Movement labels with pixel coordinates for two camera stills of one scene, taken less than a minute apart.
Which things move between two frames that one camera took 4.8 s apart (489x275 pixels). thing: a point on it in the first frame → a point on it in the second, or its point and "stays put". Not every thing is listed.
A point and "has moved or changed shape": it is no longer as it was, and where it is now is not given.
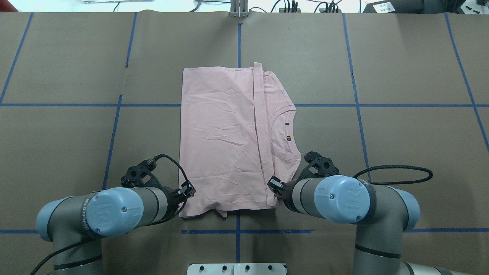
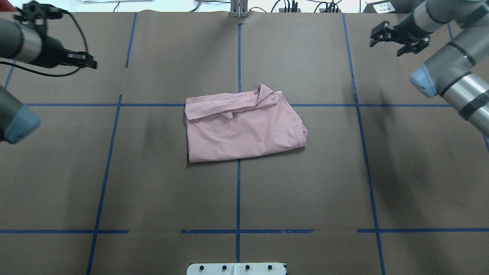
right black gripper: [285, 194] → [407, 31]
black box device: [417, 6] stays put
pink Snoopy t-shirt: [238, 126] has moved or changed shape
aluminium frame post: [239, 8] stays put
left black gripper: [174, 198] → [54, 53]
